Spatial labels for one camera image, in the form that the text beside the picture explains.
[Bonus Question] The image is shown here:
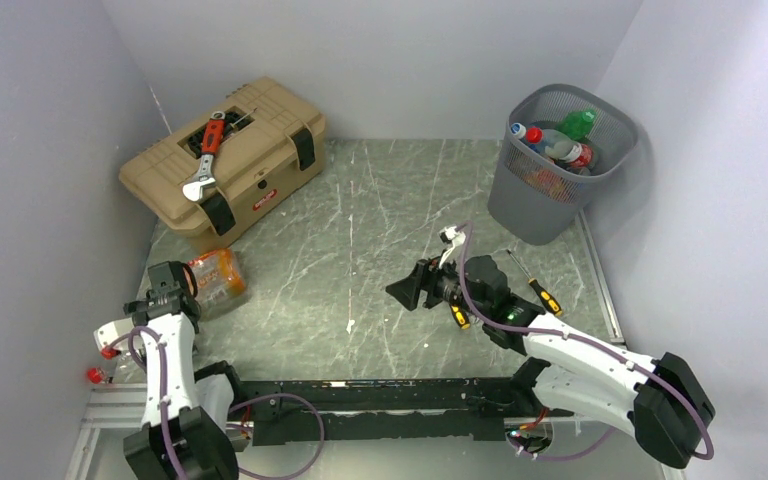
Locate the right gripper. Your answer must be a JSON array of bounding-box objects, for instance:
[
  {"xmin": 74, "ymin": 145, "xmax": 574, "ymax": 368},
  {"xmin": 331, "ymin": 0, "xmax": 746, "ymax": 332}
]
[{"xmin": 386, "ymin": 249, "xmax": 489, "ymax": 320}]

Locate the small red cap bottle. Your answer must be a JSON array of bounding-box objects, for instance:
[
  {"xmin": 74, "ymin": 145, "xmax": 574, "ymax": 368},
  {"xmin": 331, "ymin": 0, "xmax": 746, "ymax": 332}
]
[{"xmin": 85, "ymin": 359, "xmax": 118, "ymax": 385}]

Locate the large orange label bottle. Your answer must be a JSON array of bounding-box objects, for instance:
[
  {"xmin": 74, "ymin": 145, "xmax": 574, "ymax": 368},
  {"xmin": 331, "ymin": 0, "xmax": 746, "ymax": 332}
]
[{"xmin": 520, "ymin": 168, "xmax": 578, "ymax": 204}]

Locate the blue label water bottle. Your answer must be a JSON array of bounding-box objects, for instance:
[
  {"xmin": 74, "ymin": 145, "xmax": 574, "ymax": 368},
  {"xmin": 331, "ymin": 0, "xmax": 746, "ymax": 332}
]
[{"xmin": 509, "ymin": 122, "xmax": 540, "ymax": 154}]

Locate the clear bottle red cap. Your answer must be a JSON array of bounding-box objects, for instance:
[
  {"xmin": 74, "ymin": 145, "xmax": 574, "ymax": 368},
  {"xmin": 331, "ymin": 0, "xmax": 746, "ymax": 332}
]
[{"xmin": 524, "ymin": 127, "xmax": 594, "ymax": 170}]

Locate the green plastic bottle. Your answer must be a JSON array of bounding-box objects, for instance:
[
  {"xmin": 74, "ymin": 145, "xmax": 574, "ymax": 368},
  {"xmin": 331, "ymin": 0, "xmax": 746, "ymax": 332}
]
[{"xmin": 555, "ymin": 109, "xmax": 597, "ymax": 142}]

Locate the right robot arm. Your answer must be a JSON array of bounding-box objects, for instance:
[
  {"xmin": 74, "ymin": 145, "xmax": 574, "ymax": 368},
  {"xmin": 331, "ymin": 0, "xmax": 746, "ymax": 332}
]
[{"xmin": 385, "ymin": 255, "xmax": 715, "ymax": 469}]

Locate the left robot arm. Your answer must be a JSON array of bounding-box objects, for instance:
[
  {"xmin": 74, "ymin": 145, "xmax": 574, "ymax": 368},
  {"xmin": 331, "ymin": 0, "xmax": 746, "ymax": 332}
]
[{"xmin": 121, "ymin": 261, "xmax": 248, "ymax": 479}]

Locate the grey mesh waste bin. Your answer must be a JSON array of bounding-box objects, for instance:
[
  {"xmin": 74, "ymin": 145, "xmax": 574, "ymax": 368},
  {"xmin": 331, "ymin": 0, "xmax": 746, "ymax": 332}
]
[{"xmin": 487, "ymin": 84, "xmax": 639, "ymax": 245}]

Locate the crushed orange label bottle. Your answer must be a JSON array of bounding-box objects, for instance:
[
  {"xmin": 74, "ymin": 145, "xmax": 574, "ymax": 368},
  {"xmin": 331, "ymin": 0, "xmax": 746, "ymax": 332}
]
[{"xmin": 188, "ymin": 248, "xmax": 247, "ymax": 320}]

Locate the yellow black screwdriver left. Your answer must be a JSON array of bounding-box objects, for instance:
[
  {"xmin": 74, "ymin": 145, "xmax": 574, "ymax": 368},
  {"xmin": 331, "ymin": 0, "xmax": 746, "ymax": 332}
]
[{"xmin": 449, "ymin": 304, "xmax": 472, "ymax": 330}]

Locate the yellow black screwdriver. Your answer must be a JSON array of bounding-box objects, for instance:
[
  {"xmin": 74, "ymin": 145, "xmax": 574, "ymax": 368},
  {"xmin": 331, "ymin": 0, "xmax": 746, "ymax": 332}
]
[
  {"xmin": 506, "ymin": 249, "xmax": 564, "ymax": 317},
  {"xmin": 449, "ymin": 304, "xmax": 472, "ymax": 330}
]

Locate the tan plastic toolbox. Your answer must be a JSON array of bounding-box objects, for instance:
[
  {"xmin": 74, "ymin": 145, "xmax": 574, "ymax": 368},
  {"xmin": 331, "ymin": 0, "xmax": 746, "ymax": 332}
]
[{"xmin": 119, "ymin": 77, "xmax": 327, "ymax": 253}]

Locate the yellow black screwdriver right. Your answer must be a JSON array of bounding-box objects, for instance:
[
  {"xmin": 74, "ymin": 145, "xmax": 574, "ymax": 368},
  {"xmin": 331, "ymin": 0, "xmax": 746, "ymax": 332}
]
[{"xmin": 506, "ymin": 249, "xmax": 564, "ymax": 317}]

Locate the red adjustable wrench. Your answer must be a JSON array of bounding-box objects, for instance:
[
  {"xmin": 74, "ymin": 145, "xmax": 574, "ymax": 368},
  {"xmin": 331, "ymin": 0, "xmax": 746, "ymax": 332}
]
[{"xmin": 182, "ymin": 111, "xmax": 226, "ymax": 203}]

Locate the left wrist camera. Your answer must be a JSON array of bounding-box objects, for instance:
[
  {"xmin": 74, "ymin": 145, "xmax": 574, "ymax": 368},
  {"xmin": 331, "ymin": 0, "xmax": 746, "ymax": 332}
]
[{"xmin": 93, "ymin": 318, "xmax": 134, "ymax": 360}]

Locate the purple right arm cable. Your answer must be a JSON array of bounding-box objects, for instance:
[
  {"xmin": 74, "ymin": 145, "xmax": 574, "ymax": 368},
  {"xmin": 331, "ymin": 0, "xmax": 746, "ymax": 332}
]
[{"xmin": 453, "ymin": 221, "xmax": 715, "ymax": 462}]

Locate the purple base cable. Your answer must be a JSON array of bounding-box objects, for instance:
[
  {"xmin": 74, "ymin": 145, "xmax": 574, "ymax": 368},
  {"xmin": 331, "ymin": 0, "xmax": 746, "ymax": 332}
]
[{"xmin": 224, "ymin": 394, "xmax": 326, "ymax": 480}]

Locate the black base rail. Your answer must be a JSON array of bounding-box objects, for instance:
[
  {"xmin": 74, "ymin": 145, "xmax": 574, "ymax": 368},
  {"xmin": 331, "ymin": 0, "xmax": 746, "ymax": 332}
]
[{"xmin": 229, "ymin": 359, "xmax": 548, "ymax": 446}]

